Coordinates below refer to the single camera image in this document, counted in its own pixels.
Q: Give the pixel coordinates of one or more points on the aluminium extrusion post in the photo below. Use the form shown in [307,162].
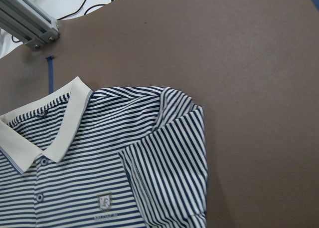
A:
[26,21]

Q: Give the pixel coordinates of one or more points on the brown table cover mat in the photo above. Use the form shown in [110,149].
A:
[253,65]

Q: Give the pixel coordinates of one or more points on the navy white striped polo shirt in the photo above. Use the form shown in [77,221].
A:
[118,157]

